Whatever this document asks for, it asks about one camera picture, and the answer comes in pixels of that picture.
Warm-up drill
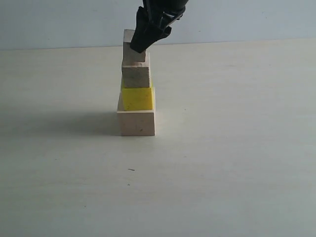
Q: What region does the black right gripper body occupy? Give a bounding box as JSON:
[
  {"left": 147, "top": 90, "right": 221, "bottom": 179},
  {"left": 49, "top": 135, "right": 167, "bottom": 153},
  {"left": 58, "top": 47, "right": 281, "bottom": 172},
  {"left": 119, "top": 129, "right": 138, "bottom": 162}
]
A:
[{"left": 142, "top": 0, "right": 188, "bottom": 19}]

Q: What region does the small pale wooden cube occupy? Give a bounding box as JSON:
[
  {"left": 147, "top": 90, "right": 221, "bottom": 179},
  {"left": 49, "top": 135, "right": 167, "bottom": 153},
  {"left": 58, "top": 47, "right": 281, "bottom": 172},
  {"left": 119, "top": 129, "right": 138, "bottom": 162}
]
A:
[{"left": 123, "top": 29, "right": 146, "bottom": 63}]

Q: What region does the medium grained wooden cube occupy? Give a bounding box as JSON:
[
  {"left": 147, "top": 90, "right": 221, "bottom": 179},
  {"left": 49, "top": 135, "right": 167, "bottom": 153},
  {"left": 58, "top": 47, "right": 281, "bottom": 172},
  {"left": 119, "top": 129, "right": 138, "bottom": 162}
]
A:
[{"left": 121, "top": 52, "right": 152, "bottom": 88}]

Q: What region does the yellow cube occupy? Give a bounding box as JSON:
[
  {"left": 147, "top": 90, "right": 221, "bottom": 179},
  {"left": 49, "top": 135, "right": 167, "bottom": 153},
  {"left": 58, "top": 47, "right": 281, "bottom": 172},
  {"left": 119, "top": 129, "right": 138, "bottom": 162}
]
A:
[{"left": 118, "top": 78, "right": 155, "bottom": 111}]

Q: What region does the large light wooden cube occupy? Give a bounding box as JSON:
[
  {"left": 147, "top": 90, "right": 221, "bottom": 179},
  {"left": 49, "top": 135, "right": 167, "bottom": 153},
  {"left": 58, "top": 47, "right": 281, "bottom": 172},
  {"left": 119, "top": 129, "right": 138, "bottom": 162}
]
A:
[{"left": 117, "top": 107, "right": 156, "bottom": 136}]

